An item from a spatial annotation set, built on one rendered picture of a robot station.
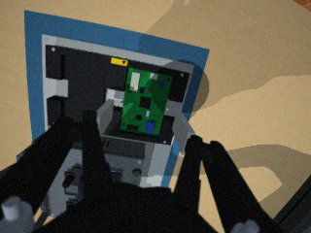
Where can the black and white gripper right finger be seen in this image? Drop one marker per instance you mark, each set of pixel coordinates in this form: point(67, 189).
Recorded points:
point(238, 208)

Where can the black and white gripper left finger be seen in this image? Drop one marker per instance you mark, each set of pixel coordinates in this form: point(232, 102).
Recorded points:
point(24, 187)

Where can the green circuit board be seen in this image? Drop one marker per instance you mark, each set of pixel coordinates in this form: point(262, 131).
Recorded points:
point(144, 101)

